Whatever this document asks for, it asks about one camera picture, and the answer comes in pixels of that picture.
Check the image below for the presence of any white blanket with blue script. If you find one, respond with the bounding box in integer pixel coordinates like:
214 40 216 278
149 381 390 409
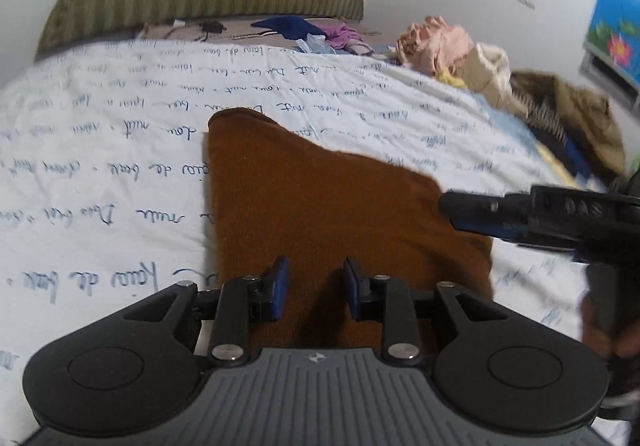
0 36 631 446

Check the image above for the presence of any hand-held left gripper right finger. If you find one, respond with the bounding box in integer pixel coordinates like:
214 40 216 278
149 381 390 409
342 256 517 368

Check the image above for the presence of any brown knit sweater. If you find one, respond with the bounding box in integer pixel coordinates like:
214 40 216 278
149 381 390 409
207 108 497 357

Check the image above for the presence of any pink cloth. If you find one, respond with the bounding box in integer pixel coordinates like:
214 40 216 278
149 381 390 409
396 16 476 76

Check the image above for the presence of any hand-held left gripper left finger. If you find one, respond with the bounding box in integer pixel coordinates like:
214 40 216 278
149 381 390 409
115 255 293 368

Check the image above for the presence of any light blue cloth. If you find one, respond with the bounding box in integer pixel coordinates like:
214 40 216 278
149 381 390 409
294 34 337 57

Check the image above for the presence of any pink patterned bed sheet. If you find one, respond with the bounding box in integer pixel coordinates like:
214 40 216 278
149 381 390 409
134 16 401 57

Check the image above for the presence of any olive brown jacket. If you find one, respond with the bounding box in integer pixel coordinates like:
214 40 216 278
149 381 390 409
510 70 627 187

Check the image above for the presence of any cream cloth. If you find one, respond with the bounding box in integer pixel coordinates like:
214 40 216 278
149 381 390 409
452 42 531 113

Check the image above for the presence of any yellow cloth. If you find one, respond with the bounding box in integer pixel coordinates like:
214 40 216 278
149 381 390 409
435 72 473 91

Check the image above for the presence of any black patterned cloth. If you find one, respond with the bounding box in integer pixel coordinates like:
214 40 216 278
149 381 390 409
525 100 571 147

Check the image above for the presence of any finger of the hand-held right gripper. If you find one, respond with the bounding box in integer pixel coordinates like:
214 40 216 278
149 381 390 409
438 190 516 237

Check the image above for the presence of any grey framed window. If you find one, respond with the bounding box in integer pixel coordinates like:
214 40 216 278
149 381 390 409
579 43 640 111

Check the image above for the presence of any purple cloth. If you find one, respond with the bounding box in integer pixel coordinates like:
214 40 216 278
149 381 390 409
320 23 373 52

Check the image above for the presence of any dark blue cloth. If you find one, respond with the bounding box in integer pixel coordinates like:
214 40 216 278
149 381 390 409
250 16 326 46

